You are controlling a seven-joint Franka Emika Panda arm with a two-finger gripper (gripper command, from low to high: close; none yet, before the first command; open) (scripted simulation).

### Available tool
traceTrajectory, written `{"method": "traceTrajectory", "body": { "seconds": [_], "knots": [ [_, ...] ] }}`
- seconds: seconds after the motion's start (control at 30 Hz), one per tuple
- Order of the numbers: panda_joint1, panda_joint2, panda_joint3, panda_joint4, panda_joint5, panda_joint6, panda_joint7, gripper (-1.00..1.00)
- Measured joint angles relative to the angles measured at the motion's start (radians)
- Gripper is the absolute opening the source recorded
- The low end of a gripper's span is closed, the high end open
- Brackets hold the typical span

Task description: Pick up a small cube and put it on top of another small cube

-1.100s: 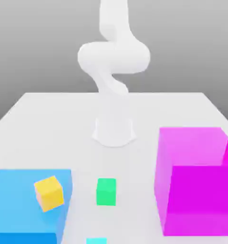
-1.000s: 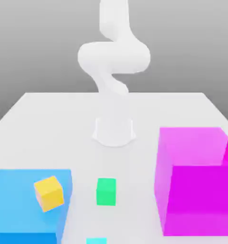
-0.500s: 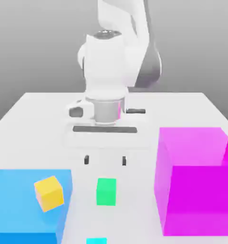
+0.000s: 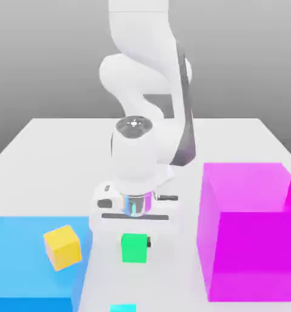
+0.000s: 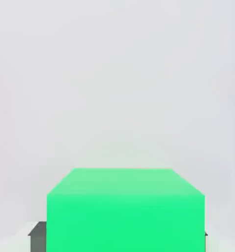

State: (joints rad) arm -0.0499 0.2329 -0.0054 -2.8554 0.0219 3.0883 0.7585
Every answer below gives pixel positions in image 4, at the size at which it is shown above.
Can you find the large blue box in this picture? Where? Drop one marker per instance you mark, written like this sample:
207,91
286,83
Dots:
18,268

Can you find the small green cube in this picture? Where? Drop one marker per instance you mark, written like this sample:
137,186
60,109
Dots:
133,248

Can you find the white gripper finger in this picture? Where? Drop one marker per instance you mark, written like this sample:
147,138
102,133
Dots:
149,241

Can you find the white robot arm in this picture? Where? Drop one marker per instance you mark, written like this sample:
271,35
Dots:
135,160

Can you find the small yellow cube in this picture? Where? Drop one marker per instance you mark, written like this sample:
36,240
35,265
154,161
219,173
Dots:
62,248

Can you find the small cyan cube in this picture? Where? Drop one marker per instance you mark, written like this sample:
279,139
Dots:
123,308

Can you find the large magenta box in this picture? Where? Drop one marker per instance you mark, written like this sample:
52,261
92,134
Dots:
252,253

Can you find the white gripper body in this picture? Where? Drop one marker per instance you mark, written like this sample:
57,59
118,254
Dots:
157,223

